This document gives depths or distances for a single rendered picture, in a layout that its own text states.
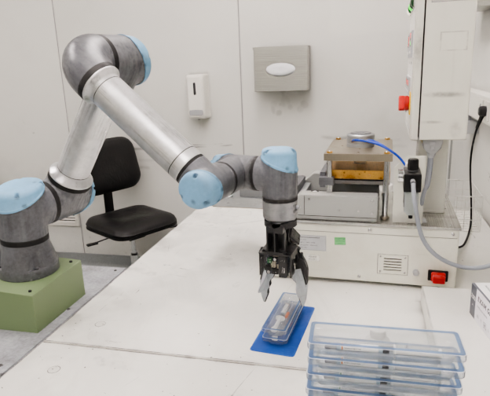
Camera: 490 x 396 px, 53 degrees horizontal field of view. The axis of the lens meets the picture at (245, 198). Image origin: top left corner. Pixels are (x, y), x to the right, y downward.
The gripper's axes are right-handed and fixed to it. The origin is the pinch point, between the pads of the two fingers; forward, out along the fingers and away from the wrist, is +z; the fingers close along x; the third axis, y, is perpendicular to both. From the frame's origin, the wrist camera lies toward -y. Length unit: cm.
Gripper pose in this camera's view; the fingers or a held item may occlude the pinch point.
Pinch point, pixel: (284, 298)
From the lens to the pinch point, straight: 116.2
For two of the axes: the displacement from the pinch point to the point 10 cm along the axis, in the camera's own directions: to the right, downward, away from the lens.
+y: -3.3, 2.6, -9.1
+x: 9.4, 0.5, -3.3
